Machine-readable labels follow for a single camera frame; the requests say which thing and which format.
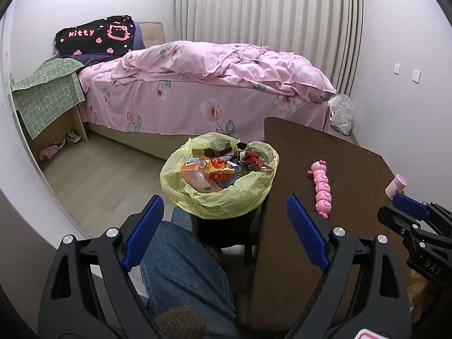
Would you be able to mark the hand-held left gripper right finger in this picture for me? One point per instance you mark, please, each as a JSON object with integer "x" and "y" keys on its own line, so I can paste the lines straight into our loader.
{"x": 307, "y": 233}

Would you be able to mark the pink floral duvet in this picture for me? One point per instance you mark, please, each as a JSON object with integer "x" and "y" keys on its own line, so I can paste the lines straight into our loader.
{"x": 212, "y": 60}

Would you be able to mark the pink floral bed sheet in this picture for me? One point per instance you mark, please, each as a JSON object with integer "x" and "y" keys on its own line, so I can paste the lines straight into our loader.
{"x": 176, "y": 102}

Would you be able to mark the small pink bottle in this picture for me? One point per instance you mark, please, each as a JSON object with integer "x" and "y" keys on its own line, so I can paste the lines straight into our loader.
{"x": 395, "y": 185}

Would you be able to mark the black Hello Kitty pillow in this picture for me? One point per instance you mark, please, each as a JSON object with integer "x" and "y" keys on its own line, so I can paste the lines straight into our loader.
{"x": 88, "y": 39}

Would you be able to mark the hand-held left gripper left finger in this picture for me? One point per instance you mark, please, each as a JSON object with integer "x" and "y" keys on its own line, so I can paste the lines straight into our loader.
{"x": 144, "y": 229}

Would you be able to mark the orange snack bag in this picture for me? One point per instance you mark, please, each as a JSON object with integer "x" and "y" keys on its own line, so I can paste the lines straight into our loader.
{"x": 194, "y": 176}

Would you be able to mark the yellow plastic trash bag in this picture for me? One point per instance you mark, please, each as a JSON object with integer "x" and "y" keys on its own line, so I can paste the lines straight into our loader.
{"x": 229, "y": 197}

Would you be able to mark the white wall socket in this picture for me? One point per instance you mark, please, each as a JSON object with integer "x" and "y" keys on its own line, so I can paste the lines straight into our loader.
{"x": 416, "y": 76}

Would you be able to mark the black trash bin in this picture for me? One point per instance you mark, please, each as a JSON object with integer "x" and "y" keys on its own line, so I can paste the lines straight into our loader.
{"x": 226, "y": 229}

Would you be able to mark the pink and white sneaker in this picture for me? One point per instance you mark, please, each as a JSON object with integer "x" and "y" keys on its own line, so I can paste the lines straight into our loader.
{"x": 73, "y": 137}
{"x": 58, "y": 143}

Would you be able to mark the wooden nightstand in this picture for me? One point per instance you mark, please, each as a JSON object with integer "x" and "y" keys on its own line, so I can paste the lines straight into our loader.
{"x": 67, "y": 123}

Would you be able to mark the pink caterpillar toy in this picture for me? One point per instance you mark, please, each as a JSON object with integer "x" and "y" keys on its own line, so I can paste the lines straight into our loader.
{"x": 323, "y": 190}

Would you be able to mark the person's leg in blue jeans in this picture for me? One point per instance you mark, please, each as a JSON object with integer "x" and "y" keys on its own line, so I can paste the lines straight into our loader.
{"x": 183, "y": 272}

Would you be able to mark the green checked cloth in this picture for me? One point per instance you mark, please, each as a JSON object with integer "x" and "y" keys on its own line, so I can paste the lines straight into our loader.
{"x": 46, "y": 91}

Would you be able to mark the person's left forearm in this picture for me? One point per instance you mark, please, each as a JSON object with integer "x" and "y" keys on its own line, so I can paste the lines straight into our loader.
{"x": 180, "y": 325}

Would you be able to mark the white plastic bag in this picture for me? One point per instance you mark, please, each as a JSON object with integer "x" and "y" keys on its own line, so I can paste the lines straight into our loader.
{"x": 340, "y": 113}

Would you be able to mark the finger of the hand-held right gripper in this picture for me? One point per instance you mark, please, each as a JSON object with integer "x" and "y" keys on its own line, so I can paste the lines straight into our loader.
{"x": 392, "y": 219}
{"x": 409, "y": 203}

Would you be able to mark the white wall switch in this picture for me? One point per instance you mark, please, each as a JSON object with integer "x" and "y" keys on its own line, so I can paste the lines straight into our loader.
{"x": 397, "y": 69}

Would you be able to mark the white pleated curtain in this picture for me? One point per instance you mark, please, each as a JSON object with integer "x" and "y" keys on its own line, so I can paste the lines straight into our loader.
{"x": 229, "y": 7}

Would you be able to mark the person's right hand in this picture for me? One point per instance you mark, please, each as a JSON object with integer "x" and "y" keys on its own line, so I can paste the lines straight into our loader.
{"x": 422, "y": 296}

